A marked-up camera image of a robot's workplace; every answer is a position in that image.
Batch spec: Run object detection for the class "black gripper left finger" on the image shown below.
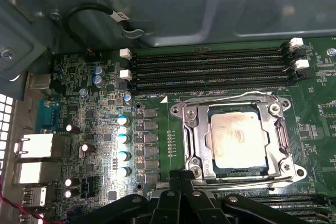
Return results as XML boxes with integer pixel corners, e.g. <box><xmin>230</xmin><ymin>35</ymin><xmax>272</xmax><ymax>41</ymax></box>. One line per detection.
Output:
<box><xmin>69</xmin><ymin>170</ymin><xmax>184</xmax><ymax>224</ymax></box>

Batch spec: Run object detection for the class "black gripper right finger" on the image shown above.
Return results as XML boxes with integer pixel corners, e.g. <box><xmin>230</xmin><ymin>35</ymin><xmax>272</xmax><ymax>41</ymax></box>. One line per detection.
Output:
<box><xmin>181</xmin><ymin>170</ymin><xmax>313</xmax><ymax>224</ymax></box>

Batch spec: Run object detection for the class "silver wire locking lever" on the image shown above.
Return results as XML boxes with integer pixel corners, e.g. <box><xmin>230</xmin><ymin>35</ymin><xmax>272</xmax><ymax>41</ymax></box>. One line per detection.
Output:
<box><xmin>181</xmin><ymin>91</ymin><xmax>276</xmax><ymax>107</ymax></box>
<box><xmin>209</xmin><ymin>167</ymin><xmax>308</xmax><ymax>191</ymax></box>

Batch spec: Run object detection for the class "metal socket cover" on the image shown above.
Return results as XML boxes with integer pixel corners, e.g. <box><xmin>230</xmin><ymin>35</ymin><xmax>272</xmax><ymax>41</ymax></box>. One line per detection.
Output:
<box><xmin>183</xmin><ymin>98</ymin><xmax>292</xmax><ymax>183</ymax></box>

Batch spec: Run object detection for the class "CPU with silver heat spreader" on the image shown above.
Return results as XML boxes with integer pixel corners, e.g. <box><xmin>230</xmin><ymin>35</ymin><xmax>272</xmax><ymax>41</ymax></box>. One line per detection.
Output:
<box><xmin>207</xmin><ymin>103</ymin><xmax>271</xmax><ymax>177</ymax></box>

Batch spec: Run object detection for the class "metal CPU socket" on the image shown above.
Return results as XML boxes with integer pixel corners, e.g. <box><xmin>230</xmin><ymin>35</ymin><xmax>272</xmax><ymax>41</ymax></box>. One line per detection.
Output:
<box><xmin>169</xmin><ymin>91</ymin><xmax>308</xmax><ymax>191</ymax></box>

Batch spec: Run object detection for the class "grey square choke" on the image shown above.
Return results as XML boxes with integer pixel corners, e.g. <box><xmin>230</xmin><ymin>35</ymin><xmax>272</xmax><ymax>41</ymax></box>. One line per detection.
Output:
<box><xmin>142</xmin><ymin>133</ymin><xmax>159</xmax><ymax>144</ymax></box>
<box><xmin>142</xmin><ymin>172</ymin><xmax>159</xmax><ymax>183</ymax></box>
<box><xmin>142</xmin><ymin>108</ymin><xmax>159</xmax><ymax>119</ymax></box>
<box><xmin>142</xmin><ymin>159</ymin><xmax>159</xmax><ymax>170</ymax></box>
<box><xmin>142</xmin><ymin>120</ymin><xmax>159</xmax><ymax>131</ymax></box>
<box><xmin>142</xmin><ymin>146</ymin><xmax>159</xmax><ymax>157</ymax></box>

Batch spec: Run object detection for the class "green motherboard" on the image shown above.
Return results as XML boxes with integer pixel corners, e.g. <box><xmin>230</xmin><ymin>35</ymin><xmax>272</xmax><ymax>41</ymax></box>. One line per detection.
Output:
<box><xmin>51</xmin><ymin>36</ymin><xmax>336</xmax><ymax>224</ymax></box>

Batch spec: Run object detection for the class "dark can capacitor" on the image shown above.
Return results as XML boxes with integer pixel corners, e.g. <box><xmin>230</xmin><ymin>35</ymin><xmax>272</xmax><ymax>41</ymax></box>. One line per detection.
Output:
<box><xmin>65</xmin><ymin>124</ymin><xmax>81</xmax><ymax>134</ymax></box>
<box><xmin>64</xmin><ymin>177</ymin><xmax>80</xmax><ymax>188</ymax></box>
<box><xmin>64</xmin><ymin>188</ymin><xmax>80</xmax><ymax>199</ymax></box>
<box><xmin>79</xmin><ymin>143</ymin><xmax>97</xmax><ymax>154</ymax></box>

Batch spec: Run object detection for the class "metal USB port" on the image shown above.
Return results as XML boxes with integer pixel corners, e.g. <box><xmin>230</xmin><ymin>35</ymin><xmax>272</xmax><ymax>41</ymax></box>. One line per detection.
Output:
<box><xmin>22</xmin><ymin>186</ymin><xmax>48</xmax><ymax>208</ymax></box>
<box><xmin>27</xmin><ymin>72</ymin><xmax>53</xmax><ymax>90</ymax></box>

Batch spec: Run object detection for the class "metal port block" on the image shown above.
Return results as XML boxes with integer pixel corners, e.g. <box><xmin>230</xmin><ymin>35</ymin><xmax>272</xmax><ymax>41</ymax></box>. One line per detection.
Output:
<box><xmin>12</xmin><ymin>161</ymin><xmax>63</xmax><ymax>186</ymax></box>
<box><xmin>14</xmin><ymin>133</ymin><xmax>55</xmax><ymax>159</ymax></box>

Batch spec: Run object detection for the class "blue serial port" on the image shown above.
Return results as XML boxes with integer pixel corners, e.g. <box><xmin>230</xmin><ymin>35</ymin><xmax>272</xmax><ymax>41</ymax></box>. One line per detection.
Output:
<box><xmin>36</xmin><ymin>100</ymin><xmax>60</xmax><ymax>132</ymax></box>

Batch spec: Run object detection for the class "black fan connector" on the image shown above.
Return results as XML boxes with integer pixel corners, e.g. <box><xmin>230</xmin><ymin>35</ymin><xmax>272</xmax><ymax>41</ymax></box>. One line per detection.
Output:
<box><xmin>85</xmin><ymin>47</ymin><xmax>102</xmax><ymax>62</ymax></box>

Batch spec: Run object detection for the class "black and grey PC case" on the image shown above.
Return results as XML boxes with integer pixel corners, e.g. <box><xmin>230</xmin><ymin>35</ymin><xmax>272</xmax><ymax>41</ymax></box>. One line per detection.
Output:
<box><xmin>0</xmin><ymin>0</ymin><xmax>336</xmax><ymax>224</ymax></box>

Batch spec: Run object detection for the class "red twisted wire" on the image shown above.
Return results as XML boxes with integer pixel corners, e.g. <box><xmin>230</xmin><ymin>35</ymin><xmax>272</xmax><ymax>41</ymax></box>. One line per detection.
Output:
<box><xmin>0</xmin><ymin>175</ymin><xmax>47</xmax><ymax>221</ymax></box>

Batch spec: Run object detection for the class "black cable with white label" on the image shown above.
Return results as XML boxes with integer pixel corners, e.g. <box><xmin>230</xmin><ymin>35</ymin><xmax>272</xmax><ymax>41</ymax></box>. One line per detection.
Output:
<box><xmin>62</xmin><ymin>3</ymin><xmax>131</xmax><ymax>52</ymax></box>

